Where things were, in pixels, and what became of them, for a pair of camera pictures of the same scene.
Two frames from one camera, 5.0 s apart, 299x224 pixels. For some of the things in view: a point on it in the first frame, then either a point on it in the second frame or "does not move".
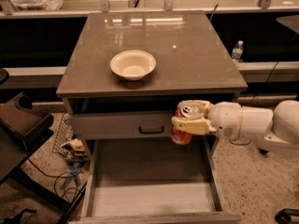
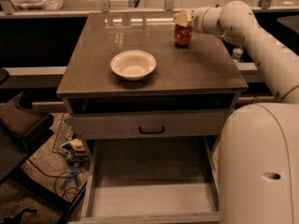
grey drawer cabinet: (122, 77) does not move
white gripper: (224, 119) to (196, 20)
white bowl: (133, 64) does not move
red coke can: (189, 109) to (183, 35)
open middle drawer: (152, 181) does not move
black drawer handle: (150, 132) does not move
